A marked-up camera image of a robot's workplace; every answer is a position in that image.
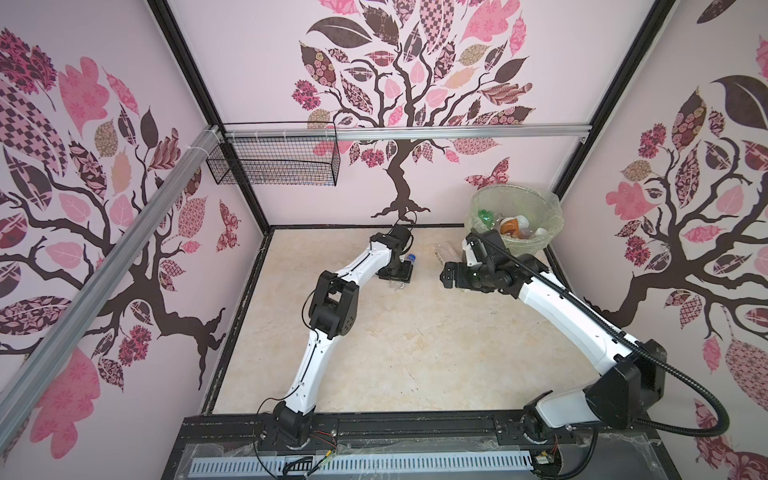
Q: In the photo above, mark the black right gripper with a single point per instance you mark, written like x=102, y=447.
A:
x=459, y=269

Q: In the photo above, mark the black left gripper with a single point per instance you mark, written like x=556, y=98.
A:
x=402, y=275

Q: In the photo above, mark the green Sprite bottle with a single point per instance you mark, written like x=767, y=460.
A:
x=487, y=218

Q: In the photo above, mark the orange tea bottle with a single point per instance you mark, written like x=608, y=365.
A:
x=509, y=226

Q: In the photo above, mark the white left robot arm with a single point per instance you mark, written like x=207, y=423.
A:
x=332, y=312

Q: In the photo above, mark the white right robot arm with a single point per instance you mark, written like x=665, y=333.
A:
x=630, y=379

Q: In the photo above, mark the black wire wall basket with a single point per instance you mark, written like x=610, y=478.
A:
x=290, y=153

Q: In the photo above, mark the aluminium wall rail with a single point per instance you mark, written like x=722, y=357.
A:
x=416, y=133
x=21, y=395

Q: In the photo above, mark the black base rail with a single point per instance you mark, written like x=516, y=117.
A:
x=505, y=428

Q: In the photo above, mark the white slotted cable duct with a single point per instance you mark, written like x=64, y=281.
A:
x=357, y=465

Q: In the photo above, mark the black frame rail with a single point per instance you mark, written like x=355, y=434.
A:
x=647, y=36

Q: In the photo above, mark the aluminium left wall rail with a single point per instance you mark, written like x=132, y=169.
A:
x=21, y=395

